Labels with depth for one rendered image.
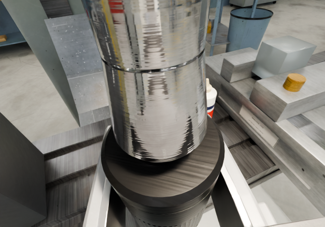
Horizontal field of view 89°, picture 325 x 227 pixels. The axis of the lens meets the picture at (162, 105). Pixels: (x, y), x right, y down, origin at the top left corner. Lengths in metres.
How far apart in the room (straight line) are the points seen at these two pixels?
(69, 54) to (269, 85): 0.48
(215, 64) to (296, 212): 1.21
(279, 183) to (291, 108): 1.23
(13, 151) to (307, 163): 0.39
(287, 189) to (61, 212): 1.38
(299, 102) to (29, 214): 0.39
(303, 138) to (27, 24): 0.62
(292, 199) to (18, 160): 1.44
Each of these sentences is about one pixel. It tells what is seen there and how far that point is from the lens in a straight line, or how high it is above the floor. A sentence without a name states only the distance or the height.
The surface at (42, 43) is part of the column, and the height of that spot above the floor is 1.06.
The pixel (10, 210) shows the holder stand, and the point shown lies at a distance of 0.29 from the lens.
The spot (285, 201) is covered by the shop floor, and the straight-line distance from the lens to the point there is 1.46.
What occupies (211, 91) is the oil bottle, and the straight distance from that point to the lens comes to 0.30.
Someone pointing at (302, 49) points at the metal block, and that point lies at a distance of 0.34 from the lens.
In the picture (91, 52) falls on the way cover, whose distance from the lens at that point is 0.53.
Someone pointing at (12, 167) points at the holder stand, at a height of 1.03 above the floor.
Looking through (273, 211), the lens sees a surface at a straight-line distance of 0.40.
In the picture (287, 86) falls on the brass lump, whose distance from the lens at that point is 0.30.
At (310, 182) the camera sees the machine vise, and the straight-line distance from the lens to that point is 0.32.
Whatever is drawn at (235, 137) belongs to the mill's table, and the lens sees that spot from 0.35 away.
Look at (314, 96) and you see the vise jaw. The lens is 0.32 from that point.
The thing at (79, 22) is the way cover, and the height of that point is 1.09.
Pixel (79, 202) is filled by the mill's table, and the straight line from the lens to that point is 0.31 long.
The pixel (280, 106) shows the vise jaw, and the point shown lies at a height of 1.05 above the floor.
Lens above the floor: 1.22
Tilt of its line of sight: 43 degrees down
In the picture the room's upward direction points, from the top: 5 degrees counter-clockwise
